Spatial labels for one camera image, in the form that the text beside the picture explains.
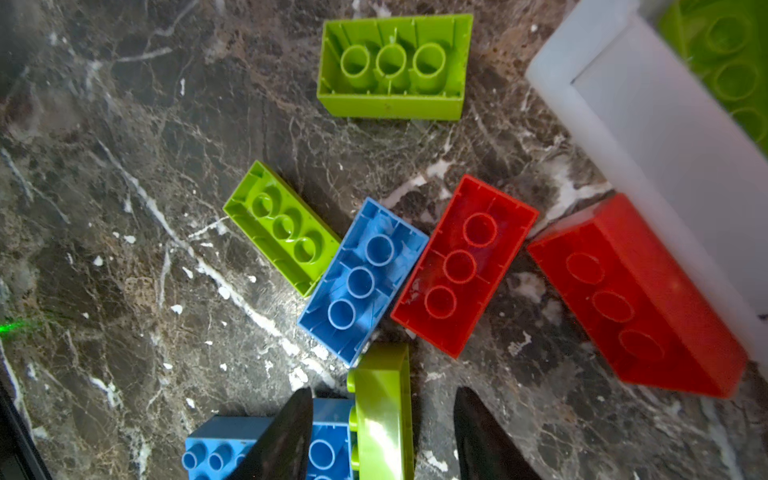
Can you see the red brick near bin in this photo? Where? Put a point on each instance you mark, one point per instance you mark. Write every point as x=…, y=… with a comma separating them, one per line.
x=640, y=309

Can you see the red brick by arch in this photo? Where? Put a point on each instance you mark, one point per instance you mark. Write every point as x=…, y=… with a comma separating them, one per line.
x=467, y=256

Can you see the green brick bottom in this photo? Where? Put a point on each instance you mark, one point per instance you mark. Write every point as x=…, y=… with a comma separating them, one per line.
x=724, y=44

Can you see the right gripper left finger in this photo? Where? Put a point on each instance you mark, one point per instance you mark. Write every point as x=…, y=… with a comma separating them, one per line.
x=282, y=451

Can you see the green brick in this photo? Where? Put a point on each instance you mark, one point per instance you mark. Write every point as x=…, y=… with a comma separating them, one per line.
x=296, y=241
x=381, y=421
x=724, y=44
x=395, y=68

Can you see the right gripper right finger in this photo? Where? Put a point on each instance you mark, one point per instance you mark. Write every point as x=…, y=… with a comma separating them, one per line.
x=485, y=450

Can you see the white three-compartment bin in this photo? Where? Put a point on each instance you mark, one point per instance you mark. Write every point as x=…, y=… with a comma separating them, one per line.
x=660, y=138

